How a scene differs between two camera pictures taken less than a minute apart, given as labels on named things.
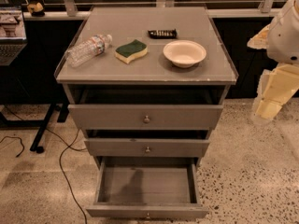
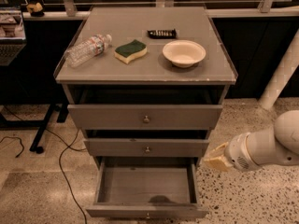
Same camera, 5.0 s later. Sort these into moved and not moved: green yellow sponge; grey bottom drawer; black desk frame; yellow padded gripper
Moved: yellow padded gripper
Not moved: grey bottom drawer; green yellow sponge; black desk frame
